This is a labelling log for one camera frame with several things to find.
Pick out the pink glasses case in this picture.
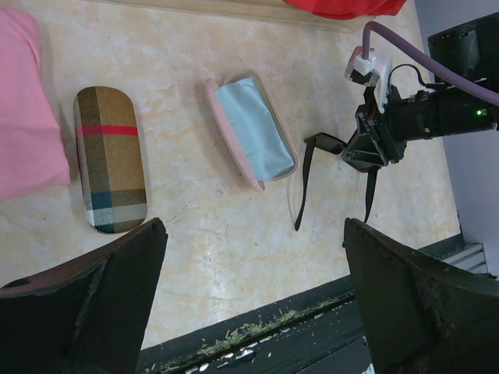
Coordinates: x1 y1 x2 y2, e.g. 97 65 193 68
204 69 299 192

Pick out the plaid brown glasses case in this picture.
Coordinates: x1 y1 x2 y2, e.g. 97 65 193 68
74 86 147 234

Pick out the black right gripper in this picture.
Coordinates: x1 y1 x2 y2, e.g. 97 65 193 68
342 87 406 173

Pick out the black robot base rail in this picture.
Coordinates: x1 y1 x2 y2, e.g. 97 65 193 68
136 276 370 373

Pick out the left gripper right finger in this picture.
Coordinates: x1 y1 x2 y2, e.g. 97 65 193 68
344 218 498 373

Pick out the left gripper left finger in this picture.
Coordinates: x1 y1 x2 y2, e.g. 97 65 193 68
1 218 168 373

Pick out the folded pink t-shirt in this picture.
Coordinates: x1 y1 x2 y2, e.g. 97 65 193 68
1 7 70 199

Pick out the light blue cloth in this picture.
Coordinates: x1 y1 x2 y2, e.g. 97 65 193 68
215 77 295 182

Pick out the red tank top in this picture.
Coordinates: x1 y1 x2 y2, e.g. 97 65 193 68
285 0 406 20

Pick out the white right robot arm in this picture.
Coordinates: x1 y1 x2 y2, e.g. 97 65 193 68
342 13 498 172

